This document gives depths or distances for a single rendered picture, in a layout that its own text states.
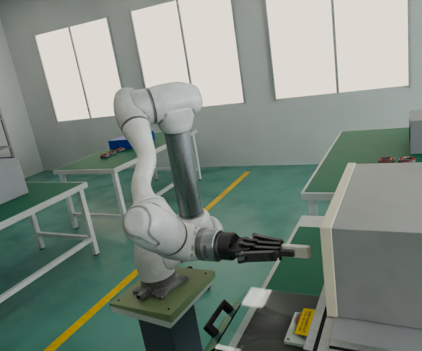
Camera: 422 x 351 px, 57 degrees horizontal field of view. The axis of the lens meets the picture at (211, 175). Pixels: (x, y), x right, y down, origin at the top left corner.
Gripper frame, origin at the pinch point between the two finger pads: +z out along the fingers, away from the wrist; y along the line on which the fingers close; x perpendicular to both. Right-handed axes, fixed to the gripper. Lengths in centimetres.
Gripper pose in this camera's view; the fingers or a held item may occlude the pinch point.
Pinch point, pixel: (296, 251)
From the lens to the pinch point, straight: 100.3
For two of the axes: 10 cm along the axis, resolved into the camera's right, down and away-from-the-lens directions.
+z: 8.9, -0.1, -4.5
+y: -4.3, 3.2, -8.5
